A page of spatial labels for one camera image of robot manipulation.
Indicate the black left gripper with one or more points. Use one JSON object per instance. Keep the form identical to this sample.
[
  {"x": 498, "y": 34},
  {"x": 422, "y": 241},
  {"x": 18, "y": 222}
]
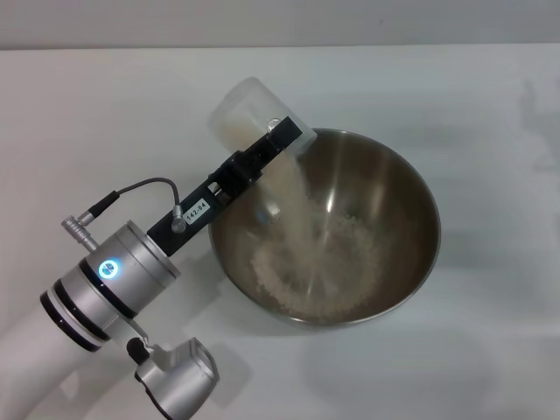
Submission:
[{"x": 179, "y": 227}]

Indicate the clear plastic measuring cup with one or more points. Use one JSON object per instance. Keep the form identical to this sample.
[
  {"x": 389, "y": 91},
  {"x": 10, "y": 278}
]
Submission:
[{"x": 245, "y": 100}]

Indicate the white rice grains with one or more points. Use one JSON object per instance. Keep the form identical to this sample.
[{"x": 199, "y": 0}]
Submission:
[{"x": 280, "y": 280}]

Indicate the stainless steel mixing bowl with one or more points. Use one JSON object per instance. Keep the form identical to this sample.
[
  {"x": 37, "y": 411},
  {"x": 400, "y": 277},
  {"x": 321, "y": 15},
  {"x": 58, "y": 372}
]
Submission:
[{"x": 394, "y": 197}]

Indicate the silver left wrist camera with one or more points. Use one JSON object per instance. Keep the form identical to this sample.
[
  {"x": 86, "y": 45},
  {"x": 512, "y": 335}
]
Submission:
[{"x": 179, "y": 376}]

